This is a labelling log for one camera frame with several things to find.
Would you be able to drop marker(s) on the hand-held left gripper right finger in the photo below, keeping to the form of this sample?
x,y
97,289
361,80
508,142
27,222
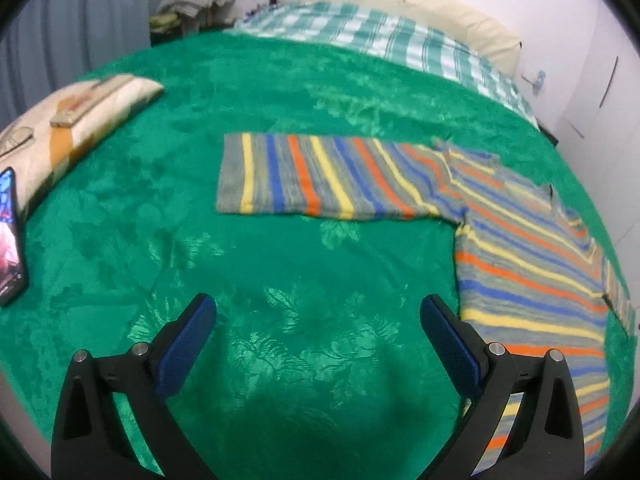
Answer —
x,y
452,347

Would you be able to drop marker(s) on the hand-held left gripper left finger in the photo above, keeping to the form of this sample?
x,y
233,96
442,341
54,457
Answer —
x,y
185,345

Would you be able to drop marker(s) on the striped knit sweater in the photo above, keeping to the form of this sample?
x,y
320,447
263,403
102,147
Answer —
x,y
525,270

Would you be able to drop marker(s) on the pile of grey clothes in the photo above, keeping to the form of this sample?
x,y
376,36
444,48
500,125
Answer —
x,y
200,0

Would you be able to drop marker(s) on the green floral blanket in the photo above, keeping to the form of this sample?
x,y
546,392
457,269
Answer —
x,y
280,280

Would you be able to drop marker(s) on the smartphone with lit screen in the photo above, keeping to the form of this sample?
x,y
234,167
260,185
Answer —
x,y
9,240

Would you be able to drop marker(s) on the cream printed pillow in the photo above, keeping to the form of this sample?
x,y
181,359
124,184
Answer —
x,y
75,120

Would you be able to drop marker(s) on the green white checked pillow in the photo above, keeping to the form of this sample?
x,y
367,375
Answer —
x,y
380,35

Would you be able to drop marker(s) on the olive green folded cloth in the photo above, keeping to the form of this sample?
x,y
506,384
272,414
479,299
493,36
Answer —
x,y
164,21

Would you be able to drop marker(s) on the grey blue curtain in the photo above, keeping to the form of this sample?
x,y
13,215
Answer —
x,y
75,25

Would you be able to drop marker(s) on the light blue wall hook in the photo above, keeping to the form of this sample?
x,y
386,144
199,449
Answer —
x,y
537,81

